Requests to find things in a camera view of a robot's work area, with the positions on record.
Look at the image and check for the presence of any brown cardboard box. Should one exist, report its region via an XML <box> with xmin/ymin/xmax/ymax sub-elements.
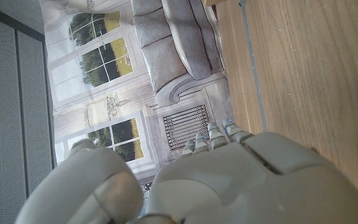
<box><xmin>203</xmin><ymin>0</ymin><xmax>229</xmax><ymax>7</ymax></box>

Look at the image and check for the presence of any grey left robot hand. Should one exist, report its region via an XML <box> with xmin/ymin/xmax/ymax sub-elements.
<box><xmin>14</xmin><ymin>118</ymin><xmax>358</xmax><ymax>224</ymax></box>

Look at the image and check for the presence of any printed living room backdrop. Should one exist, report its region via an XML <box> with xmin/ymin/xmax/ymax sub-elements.
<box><xmin>39</xmin><ymin>0</ymin><xmax>234</xmax><ymax>218</ymax></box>

